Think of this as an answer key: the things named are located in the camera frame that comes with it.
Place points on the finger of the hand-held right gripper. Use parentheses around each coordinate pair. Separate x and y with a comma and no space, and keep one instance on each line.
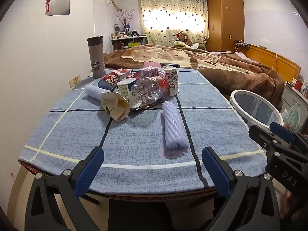
(282,130)
(261,134)

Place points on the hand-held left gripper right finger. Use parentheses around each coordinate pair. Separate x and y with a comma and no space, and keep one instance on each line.
(216,173)

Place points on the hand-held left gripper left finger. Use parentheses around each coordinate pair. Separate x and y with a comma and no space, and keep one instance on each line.
(89,170)

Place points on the white trash bin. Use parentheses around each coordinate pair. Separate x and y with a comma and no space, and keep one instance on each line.
(255,108)

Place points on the pink clear plastic wrapper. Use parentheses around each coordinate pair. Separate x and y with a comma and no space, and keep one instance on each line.
(160,153)

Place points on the long white foam net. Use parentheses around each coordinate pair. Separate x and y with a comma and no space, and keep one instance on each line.
(173,125)

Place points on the beige paper cup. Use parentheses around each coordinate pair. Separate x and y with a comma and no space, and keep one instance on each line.
(115,105)

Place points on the short white foam net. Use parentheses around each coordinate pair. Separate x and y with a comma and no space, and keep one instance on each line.
(94,92)

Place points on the white blue can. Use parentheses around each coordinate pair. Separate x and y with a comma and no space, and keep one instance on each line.
(126,89)

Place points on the red cartoon can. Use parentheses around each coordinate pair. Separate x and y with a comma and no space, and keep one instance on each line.
(109,80)

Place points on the heart print paper cup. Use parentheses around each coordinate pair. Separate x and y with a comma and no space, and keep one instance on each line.
(171,83)

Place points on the clear bottle red label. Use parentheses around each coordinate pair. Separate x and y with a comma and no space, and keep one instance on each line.
(150,90)

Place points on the pink white carton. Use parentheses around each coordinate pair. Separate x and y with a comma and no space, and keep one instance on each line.
(121,72)

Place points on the purple milk carton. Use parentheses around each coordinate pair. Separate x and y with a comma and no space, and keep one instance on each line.
(149,72)

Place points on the person's right hand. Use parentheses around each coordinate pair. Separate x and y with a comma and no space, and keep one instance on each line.
(290,201)

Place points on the green print plastic bag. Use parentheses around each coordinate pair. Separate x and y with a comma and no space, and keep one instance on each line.
(292,118)

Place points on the grey nightstand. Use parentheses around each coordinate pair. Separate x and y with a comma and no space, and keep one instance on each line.
(292,93)

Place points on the red jar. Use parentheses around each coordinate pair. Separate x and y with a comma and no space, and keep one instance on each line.
(298,85)

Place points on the blue checked tablecloth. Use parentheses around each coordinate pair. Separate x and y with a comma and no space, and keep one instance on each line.
(134,137)

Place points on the wooden headboard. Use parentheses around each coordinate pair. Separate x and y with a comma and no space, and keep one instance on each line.
(272,57)

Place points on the brown printed blanket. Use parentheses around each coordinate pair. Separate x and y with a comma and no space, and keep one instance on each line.
(216,69)

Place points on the pink bed sheet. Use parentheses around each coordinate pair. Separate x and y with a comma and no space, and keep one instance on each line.
(237,54)

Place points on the power strip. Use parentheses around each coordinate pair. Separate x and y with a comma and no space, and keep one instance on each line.
(242,44)

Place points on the grey thermos flask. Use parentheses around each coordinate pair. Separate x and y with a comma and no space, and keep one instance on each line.
(96,57)

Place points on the dark blue phone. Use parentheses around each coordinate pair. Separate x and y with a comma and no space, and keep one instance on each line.
(171,65)

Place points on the wooden wardrobe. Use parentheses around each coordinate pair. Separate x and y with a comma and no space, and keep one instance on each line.
(225,21)

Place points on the brown teddy bear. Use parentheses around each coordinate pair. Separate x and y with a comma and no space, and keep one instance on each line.
(183,38)

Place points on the cluttered white shelf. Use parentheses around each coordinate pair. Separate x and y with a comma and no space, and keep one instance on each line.
(120,42)

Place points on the green box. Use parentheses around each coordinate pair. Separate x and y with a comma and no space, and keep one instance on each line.
(134,45)

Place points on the heart print curtain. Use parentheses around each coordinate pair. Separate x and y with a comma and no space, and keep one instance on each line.
(173,12)

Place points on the vase with purple branches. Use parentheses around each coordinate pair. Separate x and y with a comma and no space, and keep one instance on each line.
(126,20)

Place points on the red knot ornament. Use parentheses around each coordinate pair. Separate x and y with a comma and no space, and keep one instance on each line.
(48,2)

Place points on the wall socket panel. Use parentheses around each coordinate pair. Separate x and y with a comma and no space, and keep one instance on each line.
(75,81)

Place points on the wrapped wall pipe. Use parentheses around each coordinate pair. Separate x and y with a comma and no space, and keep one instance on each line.
(115,2)

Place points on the wall mirror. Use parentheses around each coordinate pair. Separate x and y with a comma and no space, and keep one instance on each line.
(59,2)

